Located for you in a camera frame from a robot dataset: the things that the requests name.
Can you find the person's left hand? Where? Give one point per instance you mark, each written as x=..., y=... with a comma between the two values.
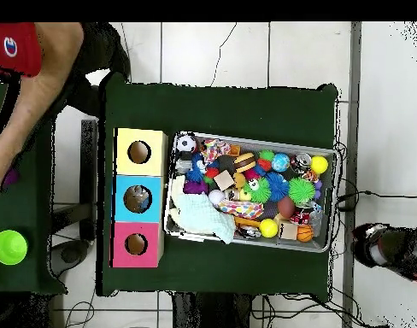
x=2, y=171

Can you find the mint green cloth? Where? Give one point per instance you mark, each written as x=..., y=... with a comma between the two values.
x=205, y=217

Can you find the person's forearm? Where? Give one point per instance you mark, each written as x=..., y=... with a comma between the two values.
x=37, y=89

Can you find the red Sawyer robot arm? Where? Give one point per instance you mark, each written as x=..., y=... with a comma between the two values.
x=400, y=249

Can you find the wooden box with three holes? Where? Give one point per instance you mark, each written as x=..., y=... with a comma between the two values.
x=124, y=198

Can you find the clear mesh bin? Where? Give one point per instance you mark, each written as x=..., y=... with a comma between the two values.
x=169, y=229

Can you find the purple cup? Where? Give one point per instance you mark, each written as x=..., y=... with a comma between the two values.
x=11, y=178

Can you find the person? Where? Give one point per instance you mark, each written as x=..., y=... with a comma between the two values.
x=10, y=48

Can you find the small soccer ball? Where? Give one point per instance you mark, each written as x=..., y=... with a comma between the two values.
x=186, y=143

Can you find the brown burger toy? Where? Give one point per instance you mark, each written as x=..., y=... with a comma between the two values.
x=245, y=162

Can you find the green spiky ball with eyes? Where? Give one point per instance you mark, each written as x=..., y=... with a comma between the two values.
x=258, y=190

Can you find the plain yellow ball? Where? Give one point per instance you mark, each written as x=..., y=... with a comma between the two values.
x=268, y=227

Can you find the large blue spiky ball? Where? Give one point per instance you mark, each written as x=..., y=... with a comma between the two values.
x=277, y=186

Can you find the small globe ball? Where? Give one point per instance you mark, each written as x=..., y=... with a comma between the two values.
x=281, y=162

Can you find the small orange basketball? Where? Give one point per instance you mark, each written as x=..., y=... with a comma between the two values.
x=305, y=233

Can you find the yellow smiley ball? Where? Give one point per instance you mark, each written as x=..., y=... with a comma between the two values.
x=319, y=165

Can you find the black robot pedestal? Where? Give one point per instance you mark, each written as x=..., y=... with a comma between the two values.
x=208, y=314

